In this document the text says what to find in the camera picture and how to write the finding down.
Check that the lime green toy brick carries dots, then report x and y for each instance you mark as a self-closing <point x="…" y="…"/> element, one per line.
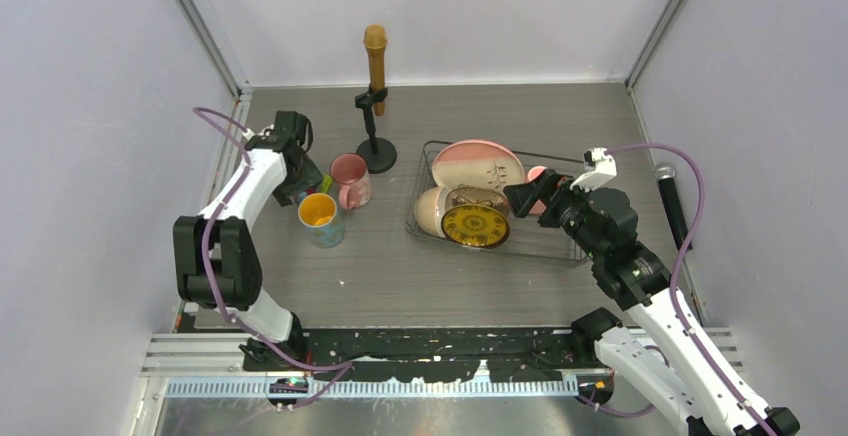
<point x="326" y="184"/>

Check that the pink patterned mug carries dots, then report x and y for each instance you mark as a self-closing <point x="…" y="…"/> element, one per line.
<point x="350" y="172"/>

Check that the plain pink mug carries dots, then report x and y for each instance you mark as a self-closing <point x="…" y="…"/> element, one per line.
<point x="539" y="207"/>

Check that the black handheld microphone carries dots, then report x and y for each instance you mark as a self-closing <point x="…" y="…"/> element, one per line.
<point x="665" y="174"/>

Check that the yellow black patterned plate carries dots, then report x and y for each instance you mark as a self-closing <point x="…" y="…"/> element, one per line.
<point x="475" y="226"/>

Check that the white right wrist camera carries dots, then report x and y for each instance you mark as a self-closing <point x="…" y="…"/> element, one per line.
<point x="600" y="168"/>

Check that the black wire dish rack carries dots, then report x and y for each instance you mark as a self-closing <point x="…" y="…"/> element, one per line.
<point x="526" y="237"/>

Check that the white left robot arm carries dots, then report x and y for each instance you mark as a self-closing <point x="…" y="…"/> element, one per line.
<point x="217" y="265"/>

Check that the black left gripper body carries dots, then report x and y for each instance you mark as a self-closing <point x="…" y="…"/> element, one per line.
<point x="298" y="181"/>

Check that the beige ceramic bowl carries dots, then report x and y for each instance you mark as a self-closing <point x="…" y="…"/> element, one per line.
<point x="429" y="210"/>

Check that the blue mug yellow inside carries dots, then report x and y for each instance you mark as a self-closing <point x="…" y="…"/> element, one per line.
<point x="320" y="215"/>

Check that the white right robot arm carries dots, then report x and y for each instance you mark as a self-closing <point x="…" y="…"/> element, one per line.
<point x="691" y="383"/>

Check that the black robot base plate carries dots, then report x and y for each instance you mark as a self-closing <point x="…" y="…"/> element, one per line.
<point x="444" y="355"/>

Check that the brown glass bowl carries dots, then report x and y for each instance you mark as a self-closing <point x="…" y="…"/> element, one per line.
<point x="476" y="195"/>

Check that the pink beige leaf plate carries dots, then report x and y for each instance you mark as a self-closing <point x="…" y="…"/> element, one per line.
<point x="477" y="163"/>

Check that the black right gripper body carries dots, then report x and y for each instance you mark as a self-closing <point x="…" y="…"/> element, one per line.
<point x="567" y="208"/>

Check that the black microphone stand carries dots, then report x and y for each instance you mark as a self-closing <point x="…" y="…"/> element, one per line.
<point x="379" y="153"/>

